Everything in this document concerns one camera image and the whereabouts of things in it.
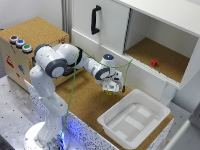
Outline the green button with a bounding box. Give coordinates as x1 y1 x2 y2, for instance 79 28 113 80
21 44 34 54

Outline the white plastic box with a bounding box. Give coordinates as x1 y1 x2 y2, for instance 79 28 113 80
96 88 172 150

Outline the black door handle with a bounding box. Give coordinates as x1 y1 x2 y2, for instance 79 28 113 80
90 4 102 36

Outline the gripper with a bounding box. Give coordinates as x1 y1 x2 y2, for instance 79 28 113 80
101 75 123 95

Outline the red button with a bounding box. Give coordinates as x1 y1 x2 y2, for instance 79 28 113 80
9 35 20 45

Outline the wooden drawer box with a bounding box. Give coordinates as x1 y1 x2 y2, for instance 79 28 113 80
0 16 71 92

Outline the blue button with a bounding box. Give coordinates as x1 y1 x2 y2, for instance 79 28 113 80
15 38 26 49

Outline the pink block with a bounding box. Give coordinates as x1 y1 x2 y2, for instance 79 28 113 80
150 58 159 68

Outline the green cable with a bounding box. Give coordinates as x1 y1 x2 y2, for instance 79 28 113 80
55 49 133 150

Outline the white cabinet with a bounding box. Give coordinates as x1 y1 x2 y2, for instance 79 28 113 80
70 0 200 107

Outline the white sliding door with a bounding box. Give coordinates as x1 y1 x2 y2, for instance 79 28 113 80
71 0 131 56

